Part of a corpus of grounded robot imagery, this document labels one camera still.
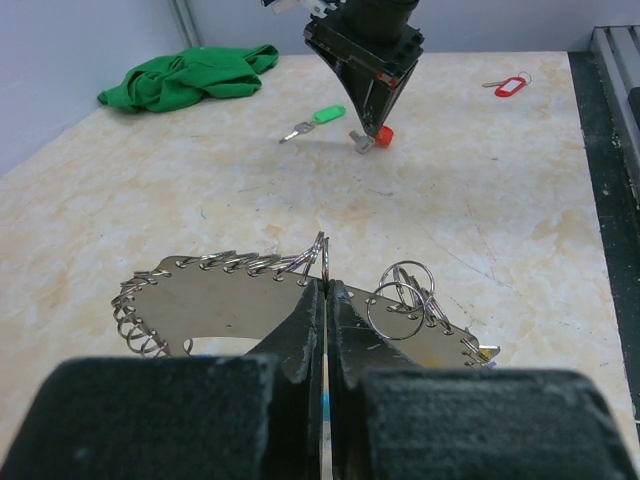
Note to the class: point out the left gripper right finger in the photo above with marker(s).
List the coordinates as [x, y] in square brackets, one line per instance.
[354, 350]

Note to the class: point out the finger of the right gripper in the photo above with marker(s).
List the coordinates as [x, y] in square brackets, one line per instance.
[357, 84]
[384, 94]

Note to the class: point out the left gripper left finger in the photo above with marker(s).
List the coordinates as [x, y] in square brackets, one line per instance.
[291, 411]

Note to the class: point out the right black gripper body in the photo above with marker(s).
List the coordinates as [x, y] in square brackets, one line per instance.
[368, 38]

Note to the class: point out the red tagged key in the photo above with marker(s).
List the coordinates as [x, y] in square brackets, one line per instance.
[364, 143]
[510, 86]

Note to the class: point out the large keyring with blue handle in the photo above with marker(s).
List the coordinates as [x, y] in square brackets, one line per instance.
[163, 311]

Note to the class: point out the green tagged key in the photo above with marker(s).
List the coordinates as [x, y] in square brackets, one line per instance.
[319, 117]

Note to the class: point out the green crumpled cloth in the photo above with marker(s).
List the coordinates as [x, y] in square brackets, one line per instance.
[174, 82]

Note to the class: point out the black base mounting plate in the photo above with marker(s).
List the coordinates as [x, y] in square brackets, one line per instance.
[616, 207]

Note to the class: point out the aluminium frame rail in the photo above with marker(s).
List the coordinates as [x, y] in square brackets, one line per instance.
[619, 48]

